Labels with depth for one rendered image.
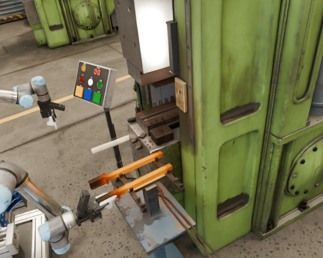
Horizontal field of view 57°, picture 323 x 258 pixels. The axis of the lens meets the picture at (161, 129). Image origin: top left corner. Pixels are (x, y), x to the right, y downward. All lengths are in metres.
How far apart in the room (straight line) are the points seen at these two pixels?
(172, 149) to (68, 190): 1.45
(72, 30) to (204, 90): 5.44
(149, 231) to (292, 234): 1.30
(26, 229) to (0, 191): 1.34
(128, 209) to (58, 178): 1.56
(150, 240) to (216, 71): 0.89
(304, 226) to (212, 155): 1.23
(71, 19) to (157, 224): 5.46
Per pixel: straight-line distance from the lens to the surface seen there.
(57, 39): 6.71
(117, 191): 1.47
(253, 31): 1.56
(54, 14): 6.65
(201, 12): 1.29
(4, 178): 1.32
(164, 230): 1.64
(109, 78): 2.18
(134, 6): 1.52
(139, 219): 1.70
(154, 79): 1.73
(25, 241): 2.52
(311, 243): 2.59
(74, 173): 3.18
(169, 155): 1.87
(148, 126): 1.86
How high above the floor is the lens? 2.05
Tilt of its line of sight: 35 degrees down
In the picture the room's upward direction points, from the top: 6 degrees counter-clockwise
